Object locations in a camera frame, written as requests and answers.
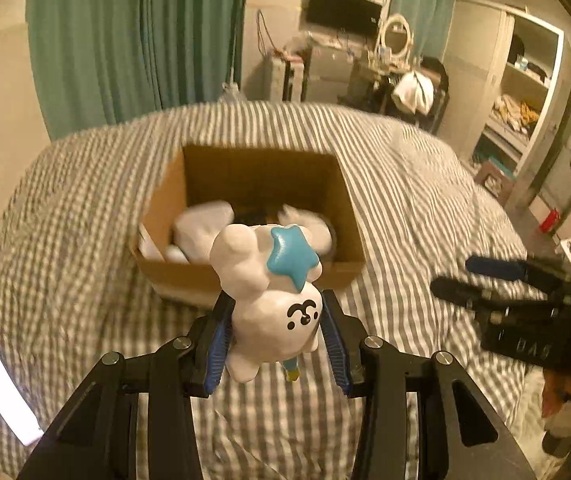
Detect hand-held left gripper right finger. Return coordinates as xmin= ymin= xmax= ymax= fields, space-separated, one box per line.
xmin=318 ymin=290 xmax=537 ymax=480

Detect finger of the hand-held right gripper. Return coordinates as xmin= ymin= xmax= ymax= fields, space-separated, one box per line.
xmin=465 ymin=255 xmax=571 ymax=295
xmin=430 ymin=276 xmax=566 ymax=312

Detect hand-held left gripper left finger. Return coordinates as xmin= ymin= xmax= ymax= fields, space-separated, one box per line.
xmin=18 ymin=292 xmax=239 ymax=480

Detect white rabbit figurine blue star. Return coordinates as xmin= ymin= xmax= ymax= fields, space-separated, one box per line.
xmin=210 ymin=223 xmax=324 ymax=385

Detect black pouch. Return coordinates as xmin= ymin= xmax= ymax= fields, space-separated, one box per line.
xmin=233 ymin=202 xmax=284 ymax=227

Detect brown cardboard box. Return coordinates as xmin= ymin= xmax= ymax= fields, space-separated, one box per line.
xmin=130 ymin=145 xmax=367 ymax=309

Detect person's right hand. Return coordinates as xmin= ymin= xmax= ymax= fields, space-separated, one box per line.
xmin=540 ymin=372 xmax=571 ymax=433

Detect red bottle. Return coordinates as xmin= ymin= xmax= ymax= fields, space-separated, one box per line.
xmin=540 ymin=208 xmax=562 ymax=234

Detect small stool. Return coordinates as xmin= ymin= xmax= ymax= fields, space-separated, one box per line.
xmin=474 ymin=156 xmax=517 ymax=202

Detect pile of folded clothes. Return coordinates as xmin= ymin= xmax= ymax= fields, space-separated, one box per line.
xmin=492 ymin=94 xmax=542 ymax=134

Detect checked blanket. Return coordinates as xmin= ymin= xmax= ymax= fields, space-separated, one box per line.
xmin=0 ymin=100 xmax=566 ymax=480

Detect chair with dark clothes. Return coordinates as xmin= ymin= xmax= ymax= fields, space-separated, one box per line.
xmin=384 ymin=56 xmax=452 ymax=134

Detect white wardrobe shelf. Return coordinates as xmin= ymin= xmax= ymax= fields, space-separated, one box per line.
xmin=469 ymin=0 xmax=571 ymax=217

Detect white towel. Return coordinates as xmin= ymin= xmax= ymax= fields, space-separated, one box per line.
xmin=393 ymin=71 xmax=436 ymax=116

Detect white smartphone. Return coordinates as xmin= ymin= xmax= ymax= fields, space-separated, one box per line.
xmin=0 ymin=349 xmax=45 ymax=447

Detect dressing table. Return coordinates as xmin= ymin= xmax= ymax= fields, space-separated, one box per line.
xmin=348 ymin=54 xmax=397 ymax=111

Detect white oval mirror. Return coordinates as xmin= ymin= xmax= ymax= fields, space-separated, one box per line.
xmin=377 ymin=14 xmax=414 ymax=59

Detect silver mini fridge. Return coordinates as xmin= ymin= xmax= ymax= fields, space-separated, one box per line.
xmin=308 ymin=45 xmax=362 ymax=104

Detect narrow green curtain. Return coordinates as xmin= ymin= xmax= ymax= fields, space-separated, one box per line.
xmin=393 ymin=0 xmax=460 ymax=61

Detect white suitcase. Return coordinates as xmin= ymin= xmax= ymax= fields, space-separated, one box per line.
xmin=264 ymin=52 xmax=311 ymax=104

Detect wide green curtain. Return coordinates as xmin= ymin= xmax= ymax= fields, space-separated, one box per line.
xmin=26 ymin=0 xmax=250 ymax=141

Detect black wall television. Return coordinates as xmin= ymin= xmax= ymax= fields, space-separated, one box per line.
xmin=304 ymin=0 xmax=384 ymax=37

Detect wall cables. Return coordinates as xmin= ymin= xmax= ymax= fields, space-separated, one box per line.
xmin=257 ymin=9 xmax=275 ymax=58

